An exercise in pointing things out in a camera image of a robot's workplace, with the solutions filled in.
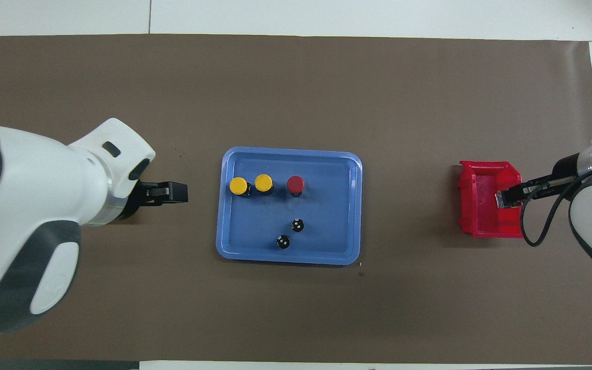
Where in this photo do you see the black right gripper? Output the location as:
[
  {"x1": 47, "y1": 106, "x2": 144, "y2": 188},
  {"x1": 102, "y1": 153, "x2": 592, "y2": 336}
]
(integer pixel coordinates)
[{"x1": 518, "y1": 153, "x2": 582, "y2": 204}]

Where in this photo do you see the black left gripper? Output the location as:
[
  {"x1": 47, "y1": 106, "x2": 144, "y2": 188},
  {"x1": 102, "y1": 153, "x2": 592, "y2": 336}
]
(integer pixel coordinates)
[{"x1": 116, "y1": 180, "x2": 189, "y2": 223}]

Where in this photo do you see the yellow cap push button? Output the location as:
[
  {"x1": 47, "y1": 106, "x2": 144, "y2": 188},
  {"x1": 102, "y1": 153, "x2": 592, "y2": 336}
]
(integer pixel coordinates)
[
  {"x1": 254, "y1": 174, "x2": 275, "y2": 195},
  {"x1": 229, "y1": 177, "x2": 251, "y2": 197}
]

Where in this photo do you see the red plastic storage bin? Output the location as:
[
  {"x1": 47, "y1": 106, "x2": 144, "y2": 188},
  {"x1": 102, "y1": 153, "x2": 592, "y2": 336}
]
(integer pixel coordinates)
[{"x1": 457, "y1": 160, "x2": 525, "y2": 238}]

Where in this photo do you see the blue plastic tray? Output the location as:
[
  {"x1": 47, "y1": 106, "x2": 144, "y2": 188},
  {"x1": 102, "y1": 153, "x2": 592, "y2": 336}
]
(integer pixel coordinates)
[{"x1": 216, "y1": 146, "x2": 363, "y2": 266}]

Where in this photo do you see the brown paper table mat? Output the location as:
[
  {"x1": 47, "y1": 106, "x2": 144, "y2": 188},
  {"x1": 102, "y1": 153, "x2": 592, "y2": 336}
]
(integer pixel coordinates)
[{"x1": 0, "y1": 34, "x2": 592, "y2": 363}]

